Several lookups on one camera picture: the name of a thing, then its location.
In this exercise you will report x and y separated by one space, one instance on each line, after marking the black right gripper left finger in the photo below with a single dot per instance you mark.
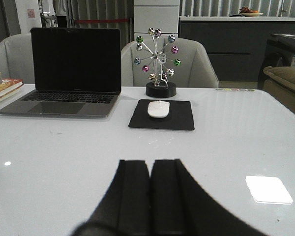
124 209

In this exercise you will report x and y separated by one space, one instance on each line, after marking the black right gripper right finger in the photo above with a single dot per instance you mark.
181 207

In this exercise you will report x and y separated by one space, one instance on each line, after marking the black mouse pad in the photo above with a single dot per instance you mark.
180 117

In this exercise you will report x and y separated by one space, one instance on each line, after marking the white computer mouse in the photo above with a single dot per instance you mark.
158 109

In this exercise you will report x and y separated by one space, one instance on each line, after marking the ferris wheel desk ornament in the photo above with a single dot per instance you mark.
159 86

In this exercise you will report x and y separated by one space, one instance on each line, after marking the grey armchair right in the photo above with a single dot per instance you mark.
195 70

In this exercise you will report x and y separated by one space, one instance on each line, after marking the grey armchair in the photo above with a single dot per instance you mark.
195 70
16 58

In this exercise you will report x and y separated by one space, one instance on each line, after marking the grey open laptop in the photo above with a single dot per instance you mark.
77 73

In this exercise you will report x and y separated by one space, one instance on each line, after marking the olive cushion seat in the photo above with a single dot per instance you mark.
280 83

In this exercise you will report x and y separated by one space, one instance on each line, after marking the pale bottom book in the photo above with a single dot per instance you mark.
9 94

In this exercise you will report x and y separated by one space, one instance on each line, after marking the orange white middle book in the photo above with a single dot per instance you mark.
8 85

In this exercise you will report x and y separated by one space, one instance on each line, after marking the dark grey counter cabinet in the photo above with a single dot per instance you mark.
235 45

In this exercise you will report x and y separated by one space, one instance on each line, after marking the white drawer cabinet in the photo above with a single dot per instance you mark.
157 14

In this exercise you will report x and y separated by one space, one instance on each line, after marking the grey armchair left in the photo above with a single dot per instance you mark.
16 58

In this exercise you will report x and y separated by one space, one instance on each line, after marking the fruit plate on counter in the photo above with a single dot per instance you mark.
248 12

